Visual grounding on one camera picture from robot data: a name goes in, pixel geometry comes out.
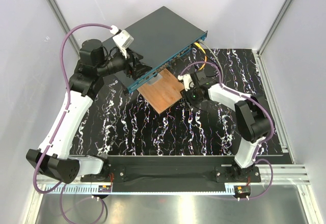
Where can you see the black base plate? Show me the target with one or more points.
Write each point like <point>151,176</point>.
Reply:
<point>174,174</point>

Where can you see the wooden board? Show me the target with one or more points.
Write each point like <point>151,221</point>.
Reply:
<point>164,93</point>

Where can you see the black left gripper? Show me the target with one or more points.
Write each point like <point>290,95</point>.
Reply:
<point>137,69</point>

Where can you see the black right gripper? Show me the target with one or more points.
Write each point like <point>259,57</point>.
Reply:
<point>188,101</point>

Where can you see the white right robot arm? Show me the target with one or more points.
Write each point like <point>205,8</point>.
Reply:
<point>254,122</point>

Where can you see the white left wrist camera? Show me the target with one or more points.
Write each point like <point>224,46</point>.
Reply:
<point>122,39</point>

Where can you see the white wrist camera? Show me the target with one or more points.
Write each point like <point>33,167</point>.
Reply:
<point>122,39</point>
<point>187,81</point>

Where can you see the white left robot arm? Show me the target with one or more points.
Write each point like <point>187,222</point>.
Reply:
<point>52,158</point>

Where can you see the silver metal bracket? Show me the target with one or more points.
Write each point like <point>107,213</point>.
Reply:
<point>154,79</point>

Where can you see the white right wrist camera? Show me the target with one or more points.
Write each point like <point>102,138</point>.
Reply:
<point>187,81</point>

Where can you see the dark grey network switch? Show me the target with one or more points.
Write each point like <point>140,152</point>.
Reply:
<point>161,38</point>

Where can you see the aluminium frame rail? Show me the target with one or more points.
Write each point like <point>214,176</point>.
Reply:
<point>277,174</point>

